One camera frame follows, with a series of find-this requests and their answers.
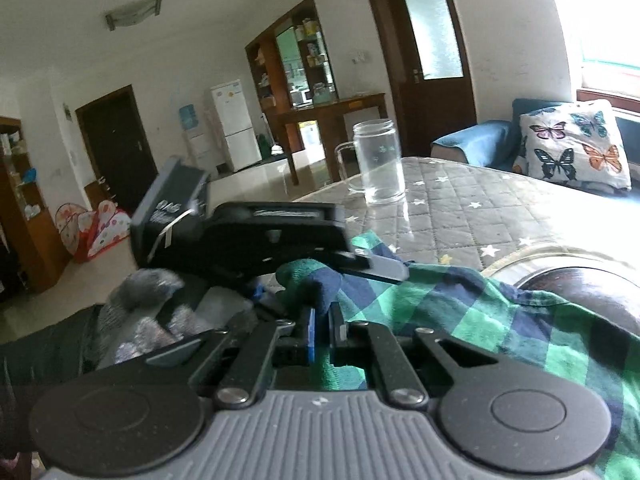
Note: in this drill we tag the wooden display cabinet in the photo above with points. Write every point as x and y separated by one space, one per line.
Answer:
295 60

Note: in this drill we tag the grey star-print quilted table cover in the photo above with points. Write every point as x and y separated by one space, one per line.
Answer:
450 200

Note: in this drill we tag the ceiling light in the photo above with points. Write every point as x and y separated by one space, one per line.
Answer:
132 12

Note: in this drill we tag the window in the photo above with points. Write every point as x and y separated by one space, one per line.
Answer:
610 35

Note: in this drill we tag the wooden bookshelf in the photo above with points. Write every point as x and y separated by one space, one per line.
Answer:
22 210

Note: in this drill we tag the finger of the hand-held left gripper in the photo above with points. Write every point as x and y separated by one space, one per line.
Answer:
385 267

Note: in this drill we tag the person's left hand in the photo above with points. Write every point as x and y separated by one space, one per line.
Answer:
142 300

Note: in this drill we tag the red dotted play tent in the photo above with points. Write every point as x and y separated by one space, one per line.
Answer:
97 227

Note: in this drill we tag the green plaid shirt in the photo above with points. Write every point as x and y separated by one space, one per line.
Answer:
475 310

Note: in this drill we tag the white refrigerator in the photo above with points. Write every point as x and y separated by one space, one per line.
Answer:
235 125

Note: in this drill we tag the butterfly print pillow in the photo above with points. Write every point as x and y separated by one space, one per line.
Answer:
575 146

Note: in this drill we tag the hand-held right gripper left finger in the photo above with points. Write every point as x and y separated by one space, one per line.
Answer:
311 336

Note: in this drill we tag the dark brown door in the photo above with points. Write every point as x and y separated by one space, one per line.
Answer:
117 145

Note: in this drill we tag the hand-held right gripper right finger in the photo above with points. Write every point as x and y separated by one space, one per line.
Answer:
338 332

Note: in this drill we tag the brown door with glass pane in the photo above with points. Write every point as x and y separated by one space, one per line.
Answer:
382 60

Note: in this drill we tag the blue sofa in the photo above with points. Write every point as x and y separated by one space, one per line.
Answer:
481 136

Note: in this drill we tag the white water dispenser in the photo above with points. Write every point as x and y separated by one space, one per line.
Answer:
194 135

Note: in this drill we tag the wooden counter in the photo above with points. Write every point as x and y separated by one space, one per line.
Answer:
332 112

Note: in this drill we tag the clear glass mug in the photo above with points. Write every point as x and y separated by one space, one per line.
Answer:
377 160

